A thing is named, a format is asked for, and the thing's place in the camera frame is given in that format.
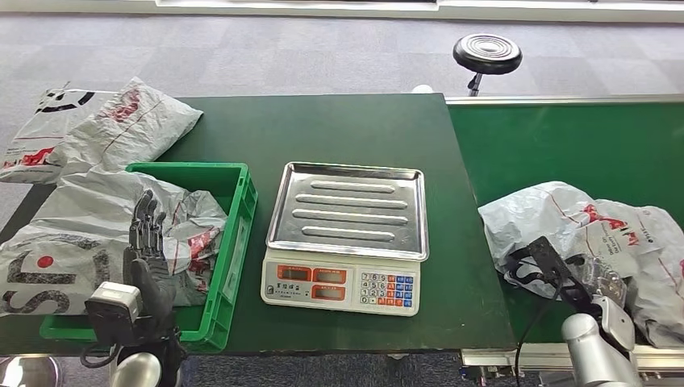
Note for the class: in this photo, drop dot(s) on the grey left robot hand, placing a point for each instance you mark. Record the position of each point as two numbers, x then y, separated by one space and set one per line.
152 277

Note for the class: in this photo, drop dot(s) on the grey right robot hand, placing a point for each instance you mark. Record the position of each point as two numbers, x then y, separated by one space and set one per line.
604 283

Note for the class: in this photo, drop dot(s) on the grey parcel with large letters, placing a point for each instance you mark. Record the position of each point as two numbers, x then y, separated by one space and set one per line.
80 213

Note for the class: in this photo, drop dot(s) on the white parcel red black print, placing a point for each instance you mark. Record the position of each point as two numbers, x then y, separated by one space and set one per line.
534 213

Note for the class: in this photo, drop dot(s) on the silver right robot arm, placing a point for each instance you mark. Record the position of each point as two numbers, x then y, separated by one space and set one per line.
588 342

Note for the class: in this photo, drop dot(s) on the green conveyor belt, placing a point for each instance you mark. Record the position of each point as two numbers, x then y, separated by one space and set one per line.
577 149

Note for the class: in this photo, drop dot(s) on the crumpled grey parcel red print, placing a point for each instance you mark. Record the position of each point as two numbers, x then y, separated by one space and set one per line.
133 125

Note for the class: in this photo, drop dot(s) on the green plastic crate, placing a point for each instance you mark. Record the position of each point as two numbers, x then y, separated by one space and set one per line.
213 179

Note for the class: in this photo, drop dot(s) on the chrome round base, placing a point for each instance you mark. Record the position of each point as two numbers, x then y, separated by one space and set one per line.
27 374

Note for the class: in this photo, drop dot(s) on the flat white bag black arc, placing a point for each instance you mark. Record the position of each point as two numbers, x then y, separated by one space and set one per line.
37 128

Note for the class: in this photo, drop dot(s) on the white scale with steel tray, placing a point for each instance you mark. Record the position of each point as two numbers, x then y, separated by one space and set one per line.
347 213

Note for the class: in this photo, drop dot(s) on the black round stool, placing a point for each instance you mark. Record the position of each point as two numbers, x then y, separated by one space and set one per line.
487 53

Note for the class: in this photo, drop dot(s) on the small white round object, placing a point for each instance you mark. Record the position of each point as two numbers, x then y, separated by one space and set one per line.
423 89

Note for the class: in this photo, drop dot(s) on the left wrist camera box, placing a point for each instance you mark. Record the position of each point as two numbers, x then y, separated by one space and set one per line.
109 315

